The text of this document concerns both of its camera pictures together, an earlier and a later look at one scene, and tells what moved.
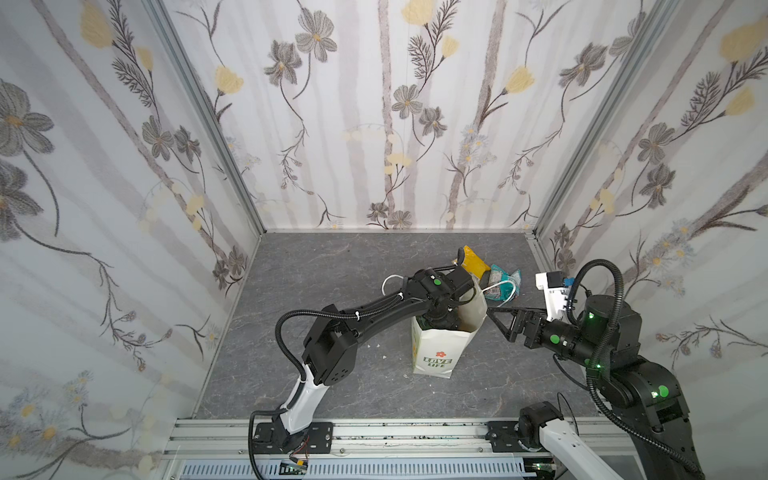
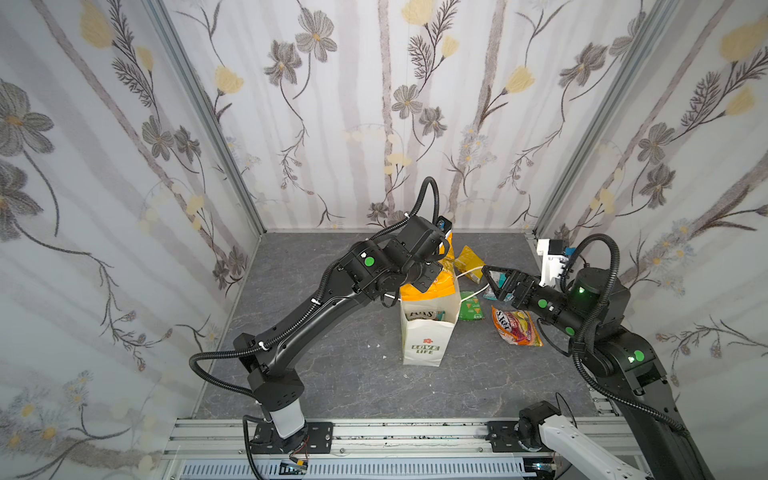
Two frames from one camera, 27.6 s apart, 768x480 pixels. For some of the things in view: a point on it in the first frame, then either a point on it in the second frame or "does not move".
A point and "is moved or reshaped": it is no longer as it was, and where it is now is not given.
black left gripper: (447, 315) -> (429, 274)
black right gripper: (531, 328) -> (514, 288)
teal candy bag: (502, 292) does not move
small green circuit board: (288, 468) does not move
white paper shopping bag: (442, 352) is moved or reshaped
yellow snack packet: (473, 264) does not move
